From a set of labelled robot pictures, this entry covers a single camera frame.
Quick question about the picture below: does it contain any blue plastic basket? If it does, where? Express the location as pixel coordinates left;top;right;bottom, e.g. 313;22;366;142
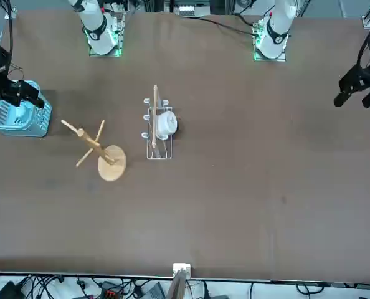
0;80;53;138

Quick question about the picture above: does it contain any wooden cup rack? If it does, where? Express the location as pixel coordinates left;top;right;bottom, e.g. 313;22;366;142
60;119;127;183

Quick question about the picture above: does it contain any white cup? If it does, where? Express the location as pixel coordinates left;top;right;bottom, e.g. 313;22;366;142
155;111;178;140

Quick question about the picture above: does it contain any white power strip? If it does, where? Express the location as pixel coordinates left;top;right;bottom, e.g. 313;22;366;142
178;4;196;17

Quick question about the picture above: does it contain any black power brick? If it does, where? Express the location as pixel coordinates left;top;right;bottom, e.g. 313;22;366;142
0;280;26;299

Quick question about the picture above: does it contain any power strip with red switches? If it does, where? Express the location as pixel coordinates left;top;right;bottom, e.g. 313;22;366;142
100;281;124;299

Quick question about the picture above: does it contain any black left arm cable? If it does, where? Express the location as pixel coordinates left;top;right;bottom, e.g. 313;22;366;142
358;26;370;71

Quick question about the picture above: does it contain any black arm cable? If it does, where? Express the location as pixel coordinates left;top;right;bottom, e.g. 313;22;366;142
2;0;26;82
358;26;370;71

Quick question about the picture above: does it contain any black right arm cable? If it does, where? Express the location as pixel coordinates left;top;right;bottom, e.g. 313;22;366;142
2;0;26;82

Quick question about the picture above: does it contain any white wire rack wooden rod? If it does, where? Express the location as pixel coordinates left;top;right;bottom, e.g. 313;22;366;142
141;84;174;161

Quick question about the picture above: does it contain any long black table cable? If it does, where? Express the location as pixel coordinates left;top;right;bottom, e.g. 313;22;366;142
183;16;258;36

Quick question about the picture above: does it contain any black cable with plug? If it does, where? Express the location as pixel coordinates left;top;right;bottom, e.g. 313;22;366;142
75;277;100;292

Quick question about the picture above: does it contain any black looped cable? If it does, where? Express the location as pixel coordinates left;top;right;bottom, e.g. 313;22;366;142
296;282;326;295

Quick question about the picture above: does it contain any camera mounting post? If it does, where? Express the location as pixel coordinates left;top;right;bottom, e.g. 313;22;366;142
165;269;187;299

